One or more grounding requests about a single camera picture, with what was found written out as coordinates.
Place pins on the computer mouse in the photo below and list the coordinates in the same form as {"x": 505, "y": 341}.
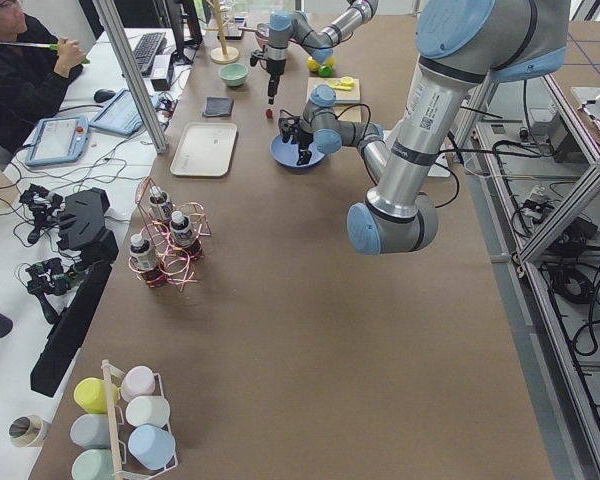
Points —
{"x": 103, "y": 95}

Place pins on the dark drink bottle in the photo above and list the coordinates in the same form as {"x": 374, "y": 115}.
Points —
{"x": 145, "y": 261}
{"x": 161, "y": 206}
{"x": 184, "y": 236}

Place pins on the seated person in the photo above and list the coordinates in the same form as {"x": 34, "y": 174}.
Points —
{"x": 36, "y": 69}

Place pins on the cream serving tray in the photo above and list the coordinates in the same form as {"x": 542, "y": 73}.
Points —
{"x": 204, "y": 150}

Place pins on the green lime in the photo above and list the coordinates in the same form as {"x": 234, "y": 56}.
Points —
{"x": 325, "y": 71}

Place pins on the yellow cup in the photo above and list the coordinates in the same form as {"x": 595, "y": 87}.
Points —
{"x": 90, "y": 395}

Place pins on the yellow plastic knife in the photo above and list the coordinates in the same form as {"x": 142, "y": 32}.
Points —
{"x": 342, "y": 84}

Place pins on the wooden cutting board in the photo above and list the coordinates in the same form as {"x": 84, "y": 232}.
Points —
{"x": 342, "y": 97}

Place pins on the pink cup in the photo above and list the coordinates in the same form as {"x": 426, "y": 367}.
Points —
{"x": 138, "y": 381}

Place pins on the blue teach pendant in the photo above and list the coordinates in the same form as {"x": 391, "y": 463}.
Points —
{"x": 57, "y": 141}
{"x": 119, "y": 115}

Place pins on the pink bowl with ice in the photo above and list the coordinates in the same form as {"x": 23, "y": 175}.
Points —
{"x": 262, "y": 34}

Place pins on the copper wire bottle rack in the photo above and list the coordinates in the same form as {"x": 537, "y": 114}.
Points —
{"x": 179, "y": 269}

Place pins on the grey folded cloth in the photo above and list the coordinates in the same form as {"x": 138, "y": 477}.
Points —
{"x": 217, "y": 107}

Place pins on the tape roll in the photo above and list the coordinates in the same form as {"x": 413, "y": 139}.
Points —
{"x": 28, "y": 431}

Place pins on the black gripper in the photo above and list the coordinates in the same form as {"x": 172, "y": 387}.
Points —
{"x": 305, "y": 136}
{"x": 275, "y": 67}

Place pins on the mint green bowl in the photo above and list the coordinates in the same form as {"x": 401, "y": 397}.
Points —
{"x": 234, "y": 75}

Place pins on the black keyboard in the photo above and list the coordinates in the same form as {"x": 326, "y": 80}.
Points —
{"x": 148, "y": 47}

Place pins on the wooden glass stand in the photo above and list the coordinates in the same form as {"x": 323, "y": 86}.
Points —
{"x": 224, "y": 54}

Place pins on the blue cup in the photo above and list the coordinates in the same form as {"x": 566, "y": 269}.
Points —
{"x": 153, "y": 447}

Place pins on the blue plate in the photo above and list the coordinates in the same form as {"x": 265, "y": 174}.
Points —
{"x": 288, "y": 154}

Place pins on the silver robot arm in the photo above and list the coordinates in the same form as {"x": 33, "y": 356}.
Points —
{"x": 287, "y": 27}
{"x": 460, "y": 45}

